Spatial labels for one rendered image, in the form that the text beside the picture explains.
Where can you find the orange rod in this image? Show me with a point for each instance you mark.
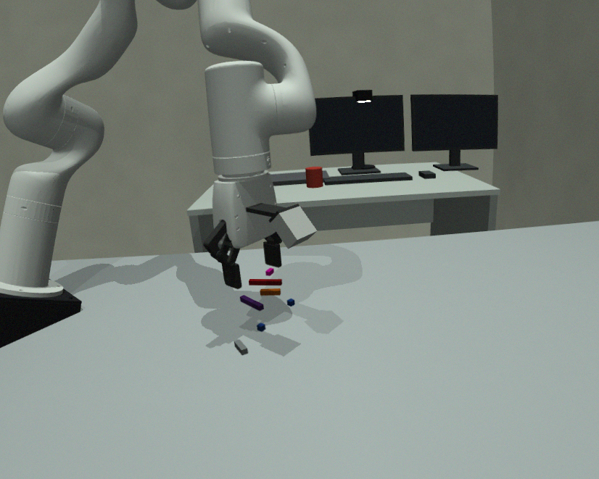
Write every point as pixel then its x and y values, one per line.
pixel 270 292

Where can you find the purple rod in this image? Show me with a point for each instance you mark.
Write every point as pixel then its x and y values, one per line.
pixel 255 304

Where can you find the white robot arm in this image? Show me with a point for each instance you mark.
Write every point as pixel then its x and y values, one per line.
pixel 244 112

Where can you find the red rod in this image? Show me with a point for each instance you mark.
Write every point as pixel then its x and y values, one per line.
pixel 265 282

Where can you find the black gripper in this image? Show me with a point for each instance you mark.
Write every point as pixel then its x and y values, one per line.
pixel 230 198

